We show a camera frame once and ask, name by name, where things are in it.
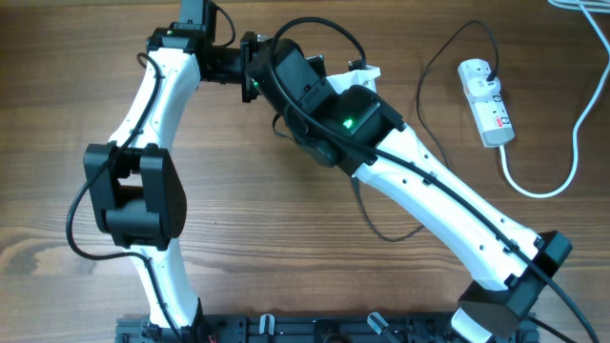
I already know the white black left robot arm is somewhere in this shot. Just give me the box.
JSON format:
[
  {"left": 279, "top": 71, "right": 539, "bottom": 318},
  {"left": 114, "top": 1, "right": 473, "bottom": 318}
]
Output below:
[{"left": 66, "top": 1, "right": 258, "bottom": 342}]

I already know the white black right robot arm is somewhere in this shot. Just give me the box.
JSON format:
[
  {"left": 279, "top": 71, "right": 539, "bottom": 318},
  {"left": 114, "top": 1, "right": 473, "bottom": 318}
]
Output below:
[{"left": 248, "top": 39, "right": 572, "bottom": 342}]

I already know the white charger adapter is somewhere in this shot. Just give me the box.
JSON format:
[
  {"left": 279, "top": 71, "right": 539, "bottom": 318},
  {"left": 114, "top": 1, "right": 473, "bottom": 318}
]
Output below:
[{"left": 464, "top": 76, "right": 501, "bottom": 103}]

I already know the white power strip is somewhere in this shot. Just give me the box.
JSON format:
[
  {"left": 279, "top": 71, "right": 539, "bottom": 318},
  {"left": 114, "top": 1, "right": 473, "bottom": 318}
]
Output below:
[{"left": 457, "top": 59, "right": 515, "bottom": 148}]

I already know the black charging cable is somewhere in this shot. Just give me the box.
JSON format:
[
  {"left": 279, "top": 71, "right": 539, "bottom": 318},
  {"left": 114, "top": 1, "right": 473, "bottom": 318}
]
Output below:
[{"left": 351, "top": 19, "right": 500, "bottom": 243}]

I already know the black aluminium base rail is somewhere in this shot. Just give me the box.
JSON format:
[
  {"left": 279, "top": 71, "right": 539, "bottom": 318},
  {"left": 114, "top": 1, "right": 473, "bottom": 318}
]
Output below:
[{"left": 114, "top": 312, "right": 540, "bottom": 343}]

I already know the white power strip cord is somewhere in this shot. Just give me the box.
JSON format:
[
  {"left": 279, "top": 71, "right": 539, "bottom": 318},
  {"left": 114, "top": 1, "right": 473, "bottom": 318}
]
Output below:
[{"left": 498, "top": 0, "right": 610, "bottom": 199}]

